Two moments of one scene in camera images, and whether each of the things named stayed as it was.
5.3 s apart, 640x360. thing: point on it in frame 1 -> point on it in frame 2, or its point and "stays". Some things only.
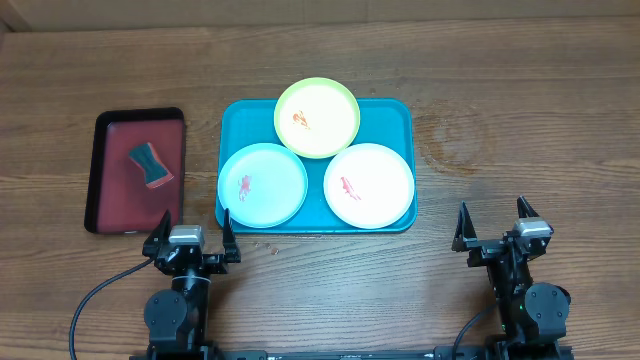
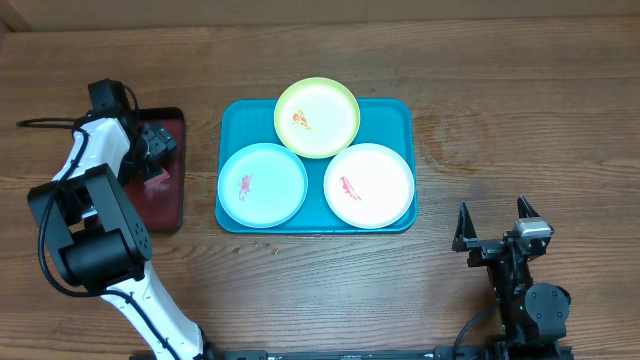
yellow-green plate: [316, 117] stays
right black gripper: [483, 248] stays
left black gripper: [211, 263] -> [158, 140]
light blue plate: [262, 185] stays
